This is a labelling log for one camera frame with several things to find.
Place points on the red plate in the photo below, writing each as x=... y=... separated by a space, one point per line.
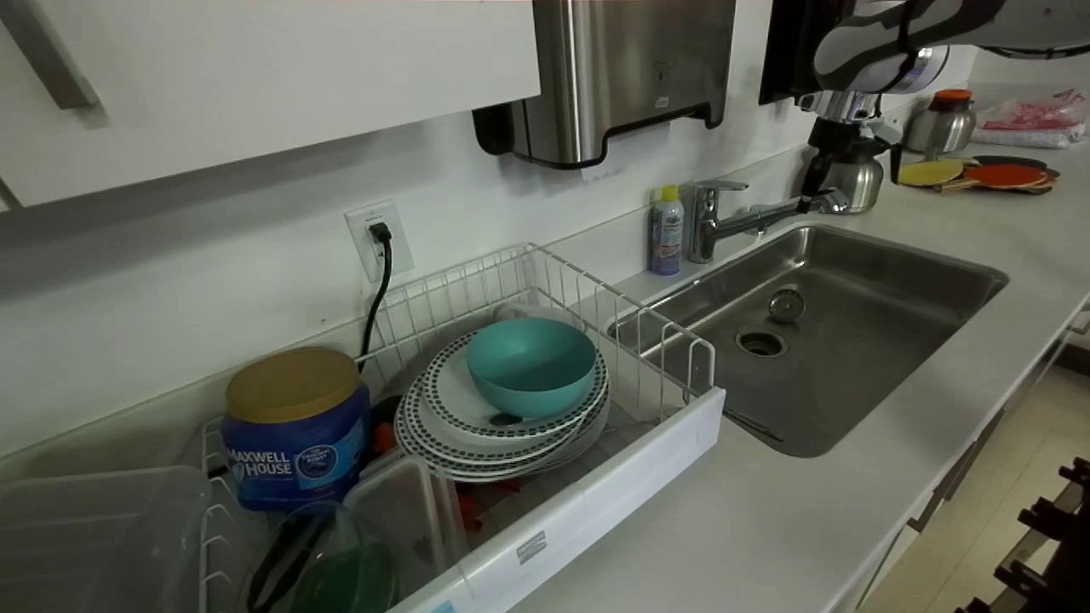
x=1011 y=176

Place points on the white dotted-rim plate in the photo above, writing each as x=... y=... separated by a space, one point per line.
x=414 y=436
x=449 y=395

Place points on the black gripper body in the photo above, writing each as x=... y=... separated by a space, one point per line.
x=845 y=134

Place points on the blue can with tan lid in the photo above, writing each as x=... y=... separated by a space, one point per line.
x=297 y=436

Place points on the silver jar with orange lid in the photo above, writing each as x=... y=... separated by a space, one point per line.
x=941 y=124

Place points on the chrome sink faucet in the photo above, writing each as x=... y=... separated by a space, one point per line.
x=709 y=216

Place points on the metal sink strainer plug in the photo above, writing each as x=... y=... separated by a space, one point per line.
x=784 y=305

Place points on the white dish rack tray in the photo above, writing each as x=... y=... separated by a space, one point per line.
x=615 y=489

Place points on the black floor rack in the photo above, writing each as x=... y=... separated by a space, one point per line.
x=1052 y=545

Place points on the teal bowl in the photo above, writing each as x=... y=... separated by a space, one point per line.
x=532 y=361

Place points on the clear plastic container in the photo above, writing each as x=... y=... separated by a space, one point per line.
x=89 y=545

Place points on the steel paper towel dispenser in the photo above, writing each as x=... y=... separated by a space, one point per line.
x=617 y=70

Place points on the green bowl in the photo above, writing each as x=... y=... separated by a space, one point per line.
x=341 y=579

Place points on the small clear plastic tub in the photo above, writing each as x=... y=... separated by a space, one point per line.
x=404 y=515

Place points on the pink plastic bag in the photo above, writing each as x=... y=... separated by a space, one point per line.
x=1039 y=117

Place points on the white wall outlet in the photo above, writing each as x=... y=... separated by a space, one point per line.
x=368 y=222

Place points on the soap bottle with yellow cap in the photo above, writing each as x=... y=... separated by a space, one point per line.
x=667 y=234

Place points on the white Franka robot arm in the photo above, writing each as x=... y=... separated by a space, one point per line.
x=909 y=37

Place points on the white wall cabinet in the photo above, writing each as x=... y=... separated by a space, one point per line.
x=283 y=70

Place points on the stainless steel sink basin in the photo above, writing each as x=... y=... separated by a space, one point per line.
x=875 y=343

